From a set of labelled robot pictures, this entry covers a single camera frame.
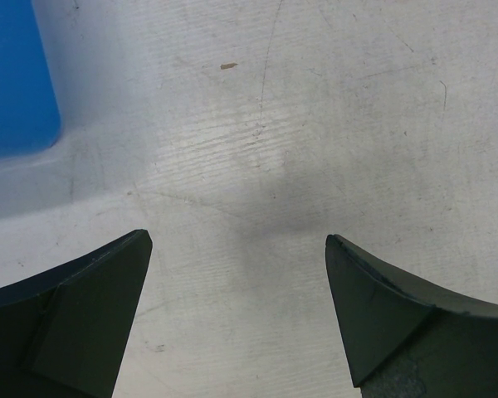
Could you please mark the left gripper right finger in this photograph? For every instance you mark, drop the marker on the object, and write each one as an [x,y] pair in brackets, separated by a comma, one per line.
[404,336]

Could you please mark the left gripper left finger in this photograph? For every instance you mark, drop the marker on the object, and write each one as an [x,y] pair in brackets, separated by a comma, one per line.
[63,332]

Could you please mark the blue plastic bin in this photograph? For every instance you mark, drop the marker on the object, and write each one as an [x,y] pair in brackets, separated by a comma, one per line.
[29,114]

